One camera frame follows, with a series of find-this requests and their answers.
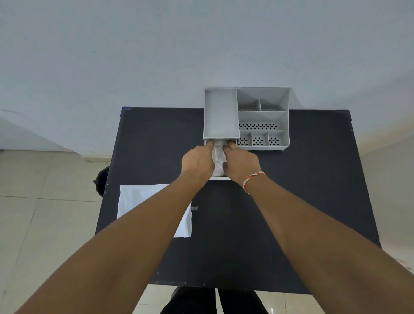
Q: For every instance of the person's left hand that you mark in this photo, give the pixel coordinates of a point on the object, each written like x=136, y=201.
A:
x=196, y=163

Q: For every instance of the person's right hand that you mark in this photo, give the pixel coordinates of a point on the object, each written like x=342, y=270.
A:
x=241, y=165

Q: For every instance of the person's left fingers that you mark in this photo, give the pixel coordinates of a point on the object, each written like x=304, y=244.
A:
x=208, y=145

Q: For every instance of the person's right fingers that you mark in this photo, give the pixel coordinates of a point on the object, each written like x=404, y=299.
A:
x=230, y=146

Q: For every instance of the white plastic bag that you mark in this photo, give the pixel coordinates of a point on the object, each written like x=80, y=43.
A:
x=139, y=197
x=219, y=158

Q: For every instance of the person's right forearm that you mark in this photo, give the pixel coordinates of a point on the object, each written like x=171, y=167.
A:
x=317, y=246

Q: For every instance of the person's left forearm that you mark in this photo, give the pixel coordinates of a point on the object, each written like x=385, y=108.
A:
x=135, y=246

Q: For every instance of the grey plastic desk organizer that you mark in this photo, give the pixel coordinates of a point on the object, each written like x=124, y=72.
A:
x=223, y=113

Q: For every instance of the flat white plastic bag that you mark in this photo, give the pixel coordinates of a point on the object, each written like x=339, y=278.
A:
x=139, y=197

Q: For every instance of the black round object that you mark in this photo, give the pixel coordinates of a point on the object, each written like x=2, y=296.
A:
x=102, y=181

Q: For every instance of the person's black trousers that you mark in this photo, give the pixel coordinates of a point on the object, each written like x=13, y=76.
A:
x=194, y=302

